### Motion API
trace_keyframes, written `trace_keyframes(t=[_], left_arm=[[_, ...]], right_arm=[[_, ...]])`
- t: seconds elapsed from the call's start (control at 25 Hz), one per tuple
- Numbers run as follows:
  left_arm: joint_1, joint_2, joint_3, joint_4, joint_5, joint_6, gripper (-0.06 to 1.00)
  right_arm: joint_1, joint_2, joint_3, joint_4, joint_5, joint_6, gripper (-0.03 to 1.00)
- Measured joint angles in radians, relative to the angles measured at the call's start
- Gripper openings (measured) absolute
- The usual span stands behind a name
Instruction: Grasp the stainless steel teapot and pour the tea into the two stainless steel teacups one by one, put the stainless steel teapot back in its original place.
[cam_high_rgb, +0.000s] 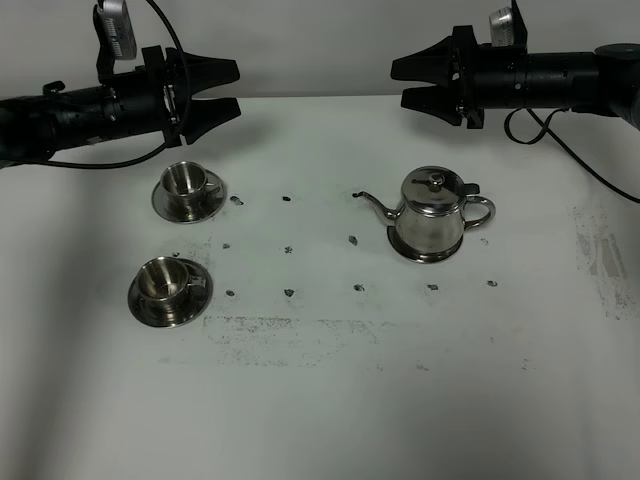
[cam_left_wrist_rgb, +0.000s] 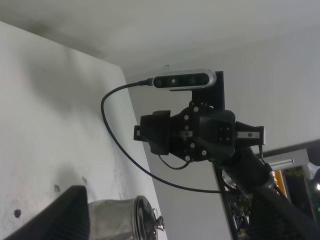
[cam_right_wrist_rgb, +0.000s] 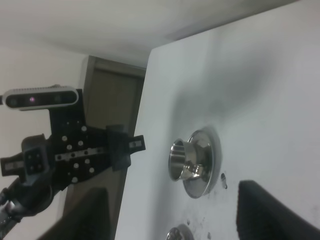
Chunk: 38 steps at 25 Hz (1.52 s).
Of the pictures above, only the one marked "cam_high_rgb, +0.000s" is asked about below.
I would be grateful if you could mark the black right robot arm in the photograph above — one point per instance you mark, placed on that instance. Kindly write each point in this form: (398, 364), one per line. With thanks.
(604, 82)

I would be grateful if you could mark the near stainless steel saucer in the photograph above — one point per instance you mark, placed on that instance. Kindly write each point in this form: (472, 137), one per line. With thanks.
(156, 317)

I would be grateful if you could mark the near stainless steel teacup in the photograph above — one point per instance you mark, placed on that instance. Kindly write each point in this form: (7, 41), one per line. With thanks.
(167, 282)

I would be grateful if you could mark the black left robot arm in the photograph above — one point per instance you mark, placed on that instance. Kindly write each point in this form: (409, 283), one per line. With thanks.
(34, 128)

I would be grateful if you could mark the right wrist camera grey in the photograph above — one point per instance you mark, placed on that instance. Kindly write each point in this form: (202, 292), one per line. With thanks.
(507, 27)

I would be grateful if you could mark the steel saucer under teapot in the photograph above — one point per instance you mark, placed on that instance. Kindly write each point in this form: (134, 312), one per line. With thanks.
(416, 256)

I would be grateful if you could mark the stainless steel saucer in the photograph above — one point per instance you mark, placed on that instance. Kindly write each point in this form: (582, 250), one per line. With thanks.
(156, 317)
(160, 207)

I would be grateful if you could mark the far stainless steel teacup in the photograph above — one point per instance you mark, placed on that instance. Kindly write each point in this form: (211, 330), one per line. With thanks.
(189, 187)

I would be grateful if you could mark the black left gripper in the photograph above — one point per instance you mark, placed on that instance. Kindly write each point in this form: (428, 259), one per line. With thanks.
(166, 71)

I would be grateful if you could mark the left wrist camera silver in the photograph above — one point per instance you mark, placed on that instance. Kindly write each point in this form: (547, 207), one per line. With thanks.
(116, 37)

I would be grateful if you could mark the far stainless steel saucer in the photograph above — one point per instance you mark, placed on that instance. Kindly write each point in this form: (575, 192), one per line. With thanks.
(160, 207)

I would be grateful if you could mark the stainless steel teacup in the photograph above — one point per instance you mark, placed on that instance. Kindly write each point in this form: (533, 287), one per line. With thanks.
(167, 282)
(189, 187)

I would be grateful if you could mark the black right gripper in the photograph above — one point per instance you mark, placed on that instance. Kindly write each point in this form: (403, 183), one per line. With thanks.
(435, 65)

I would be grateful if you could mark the stainless steel teapot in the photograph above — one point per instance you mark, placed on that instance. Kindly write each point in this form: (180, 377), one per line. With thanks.
(436, 209)

